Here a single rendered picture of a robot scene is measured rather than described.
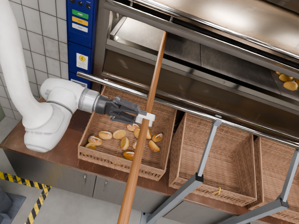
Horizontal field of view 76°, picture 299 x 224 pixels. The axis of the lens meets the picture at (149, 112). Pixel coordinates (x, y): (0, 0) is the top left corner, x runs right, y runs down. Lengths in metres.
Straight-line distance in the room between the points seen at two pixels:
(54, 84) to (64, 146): 0.68
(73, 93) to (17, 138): 0.78
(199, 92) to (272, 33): 0.52
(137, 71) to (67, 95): 0.65
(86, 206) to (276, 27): 1.78
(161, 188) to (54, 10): 1.25
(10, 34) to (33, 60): 0.99
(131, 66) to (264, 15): 0.77
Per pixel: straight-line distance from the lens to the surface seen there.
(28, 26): 1.48
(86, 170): 1.32
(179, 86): 1.33
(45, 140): 0.70
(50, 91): 0.79
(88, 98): 0.76
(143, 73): 1.31
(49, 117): 0.68
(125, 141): 1.36
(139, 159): 0.66
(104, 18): 1.21
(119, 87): 0.93
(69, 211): 1.84
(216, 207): 1.50
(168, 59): 1.23
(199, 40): 1.01
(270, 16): 1.20
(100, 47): 1.29
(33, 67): 1.67
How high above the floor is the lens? 1.78
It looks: 45 degrees down
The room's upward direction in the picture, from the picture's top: 23 degrees clockwise
